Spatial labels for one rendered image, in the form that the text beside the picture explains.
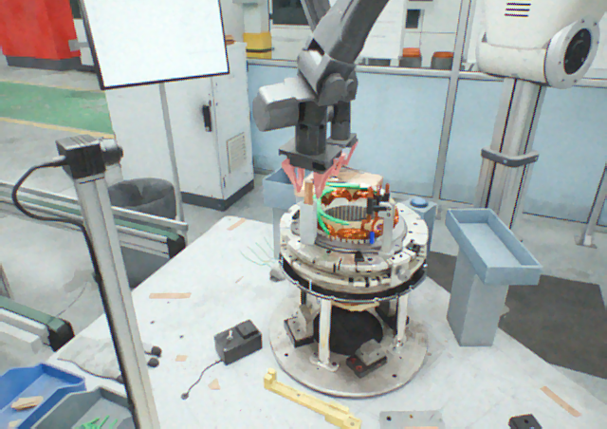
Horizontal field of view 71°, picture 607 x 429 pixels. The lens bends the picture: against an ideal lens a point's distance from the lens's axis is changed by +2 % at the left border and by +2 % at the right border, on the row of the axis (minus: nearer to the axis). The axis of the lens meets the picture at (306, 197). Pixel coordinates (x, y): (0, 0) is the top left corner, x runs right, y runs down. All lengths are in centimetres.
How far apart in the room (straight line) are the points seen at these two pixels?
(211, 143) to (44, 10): 193
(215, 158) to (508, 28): 243
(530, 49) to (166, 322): 108
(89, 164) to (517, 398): 93
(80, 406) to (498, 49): 118
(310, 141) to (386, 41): 239
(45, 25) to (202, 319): 360
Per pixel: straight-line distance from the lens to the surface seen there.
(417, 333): 112
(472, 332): 113
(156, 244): 165
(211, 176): 328
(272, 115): 68
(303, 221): 84
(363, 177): 125
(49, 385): 116
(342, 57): 66
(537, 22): 109
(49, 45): 447
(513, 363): 116
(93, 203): 58
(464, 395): 105
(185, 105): 322
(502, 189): 122
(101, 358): 114
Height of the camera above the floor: 156
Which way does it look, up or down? 26 degrees down
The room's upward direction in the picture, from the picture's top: straight up
